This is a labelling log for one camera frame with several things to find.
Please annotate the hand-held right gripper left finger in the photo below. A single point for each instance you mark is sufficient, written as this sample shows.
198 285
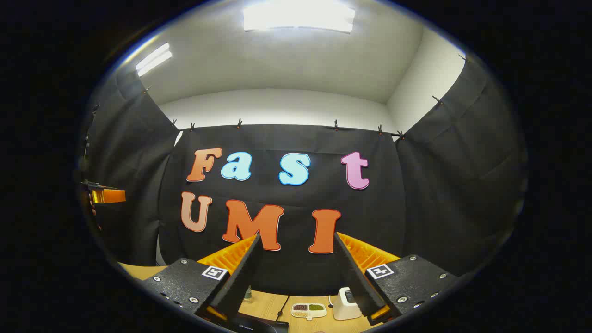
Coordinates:
240 277

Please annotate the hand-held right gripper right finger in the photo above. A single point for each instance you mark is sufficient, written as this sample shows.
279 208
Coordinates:
356 282

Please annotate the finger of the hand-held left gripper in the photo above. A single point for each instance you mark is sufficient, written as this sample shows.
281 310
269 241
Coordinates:
108 195

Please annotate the black induction cooktop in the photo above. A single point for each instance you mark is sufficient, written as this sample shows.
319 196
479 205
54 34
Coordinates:
259 326

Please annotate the clear plastic water bottle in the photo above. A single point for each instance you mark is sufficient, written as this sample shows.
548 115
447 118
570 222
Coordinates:
248 295

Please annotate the white box appliance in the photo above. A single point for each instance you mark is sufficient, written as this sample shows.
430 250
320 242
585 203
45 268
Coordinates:
344 307

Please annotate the white divided dish with beans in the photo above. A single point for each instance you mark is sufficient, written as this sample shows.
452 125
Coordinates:
308 311

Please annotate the black backdrop cloth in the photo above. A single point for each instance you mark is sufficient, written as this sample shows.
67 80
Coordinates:
416 208

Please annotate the large ceiling light panel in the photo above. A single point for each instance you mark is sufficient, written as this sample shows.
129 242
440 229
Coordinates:
298 16

